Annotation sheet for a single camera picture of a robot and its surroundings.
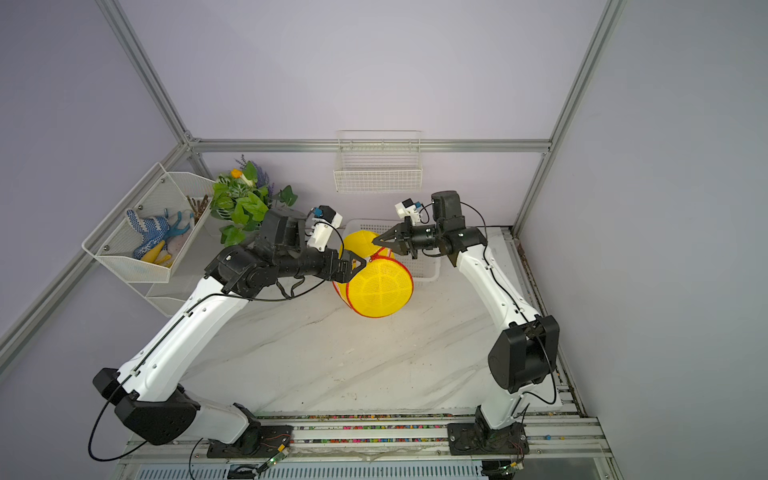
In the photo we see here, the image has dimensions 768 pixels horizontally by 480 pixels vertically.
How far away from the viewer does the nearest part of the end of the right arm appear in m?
0.67

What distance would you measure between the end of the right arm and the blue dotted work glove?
0.57 meters

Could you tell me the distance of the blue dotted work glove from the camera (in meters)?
0.71
